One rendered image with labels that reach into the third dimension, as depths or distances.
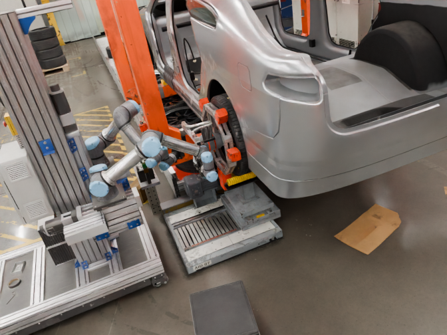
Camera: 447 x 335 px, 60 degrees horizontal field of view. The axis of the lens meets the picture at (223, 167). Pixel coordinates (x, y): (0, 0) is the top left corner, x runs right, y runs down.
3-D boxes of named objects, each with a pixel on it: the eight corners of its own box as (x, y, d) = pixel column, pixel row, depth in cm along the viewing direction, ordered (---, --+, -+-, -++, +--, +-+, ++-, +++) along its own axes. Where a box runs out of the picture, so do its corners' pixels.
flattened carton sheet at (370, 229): (406, 219, 313) (407, 216, 312) (367, 255, 286) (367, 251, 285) (373, 206, 335) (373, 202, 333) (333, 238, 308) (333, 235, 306)
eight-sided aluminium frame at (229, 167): (240, 182, 295) (229, 117, 268) (232, 185, 294) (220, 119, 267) (215, 154, 341) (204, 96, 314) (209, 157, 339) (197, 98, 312)
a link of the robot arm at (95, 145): (85, 157, 298) (79, 142, 291) (97, 149, 308) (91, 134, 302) (97, 159, 293) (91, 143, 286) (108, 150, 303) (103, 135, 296)
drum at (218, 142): (226, 149, 302) (223, 133, 295) (201, 157, 297) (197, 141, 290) (220, 142, 314) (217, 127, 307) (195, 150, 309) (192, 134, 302)
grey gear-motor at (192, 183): (235, 199, 363) (229, 168, 346) (193, 215, 353) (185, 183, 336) (228, 191, 378) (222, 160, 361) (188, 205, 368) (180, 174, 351)
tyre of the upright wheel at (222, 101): (277, 142, 269) (239, 71, 293) (246, 152, 263) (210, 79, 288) (261, 180, 328) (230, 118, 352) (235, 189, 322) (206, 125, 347)
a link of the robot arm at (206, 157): (198, 150, 257) (201, 164, 263) (201, 157, 248) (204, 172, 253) (209, 147, 258) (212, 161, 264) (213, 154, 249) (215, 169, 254)
